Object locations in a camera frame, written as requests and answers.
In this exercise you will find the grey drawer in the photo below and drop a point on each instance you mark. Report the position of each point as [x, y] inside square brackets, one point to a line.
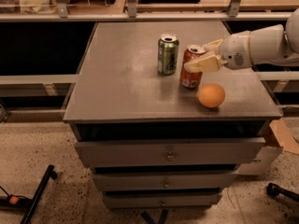
[164, 180]
[138, 153]
[153, 201]

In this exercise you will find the black stand leg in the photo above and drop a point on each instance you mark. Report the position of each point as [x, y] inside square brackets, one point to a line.
[50, 173]

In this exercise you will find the middle grey drawer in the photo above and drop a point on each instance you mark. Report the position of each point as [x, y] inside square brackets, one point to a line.
[164, 180]

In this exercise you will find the grey drawer cabinet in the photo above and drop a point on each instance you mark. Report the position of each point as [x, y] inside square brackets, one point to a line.
[121, 96]

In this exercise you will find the metal shelf rail frame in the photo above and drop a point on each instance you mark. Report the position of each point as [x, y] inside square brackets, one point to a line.
[123, 10]

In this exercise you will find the orange clip on cable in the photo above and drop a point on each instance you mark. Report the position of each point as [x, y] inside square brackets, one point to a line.
[13, 200]

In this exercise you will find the orange fruit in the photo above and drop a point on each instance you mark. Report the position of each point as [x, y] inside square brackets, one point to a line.
[211, 95]

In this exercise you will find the bottom grey drawer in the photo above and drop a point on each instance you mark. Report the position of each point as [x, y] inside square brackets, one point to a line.
[153, 201]

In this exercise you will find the red coke can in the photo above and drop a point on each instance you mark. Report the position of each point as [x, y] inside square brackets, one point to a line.
[187, 79]

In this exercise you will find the green soda can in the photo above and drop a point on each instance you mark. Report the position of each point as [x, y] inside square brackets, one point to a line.
[167, 54]

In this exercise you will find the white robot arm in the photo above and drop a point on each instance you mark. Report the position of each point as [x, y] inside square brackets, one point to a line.
[277, 45]

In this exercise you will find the black chair caster leg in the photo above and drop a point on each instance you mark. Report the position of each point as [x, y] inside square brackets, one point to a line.
[274, 190]

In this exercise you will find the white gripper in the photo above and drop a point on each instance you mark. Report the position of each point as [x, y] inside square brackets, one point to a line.
[234, 51]

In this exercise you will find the cardboard box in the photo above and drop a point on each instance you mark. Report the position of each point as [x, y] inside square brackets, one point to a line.
[278, 138]

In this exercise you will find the top grey drawer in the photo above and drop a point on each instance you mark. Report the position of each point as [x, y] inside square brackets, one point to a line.
[138, 153]

